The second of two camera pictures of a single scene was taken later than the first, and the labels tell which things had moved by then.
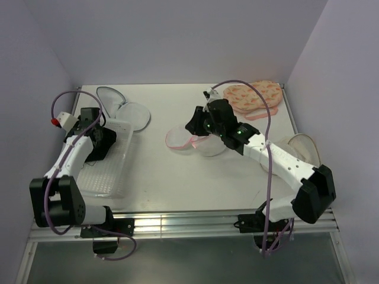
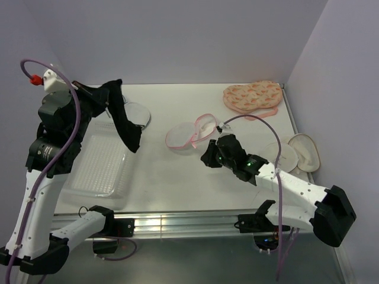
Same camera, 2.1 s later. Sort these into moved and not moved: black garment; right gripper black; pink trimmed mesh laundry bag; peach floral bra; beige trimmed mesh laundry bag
Moved: black garment; right gripper black
Not moved: pink trimmed mesh laundry bag; beige trimmed mesh laundry bag; peach floral bra
